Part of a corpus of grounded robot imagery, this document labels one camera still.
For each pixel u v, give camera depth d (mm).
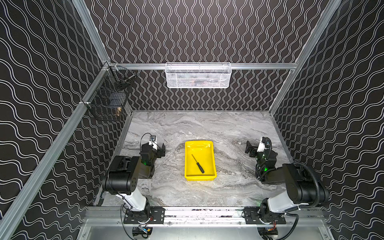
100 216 763
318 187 417
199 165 910
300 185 456
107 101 938
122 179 464
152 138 835
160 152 857
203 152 966
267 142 778
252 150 829
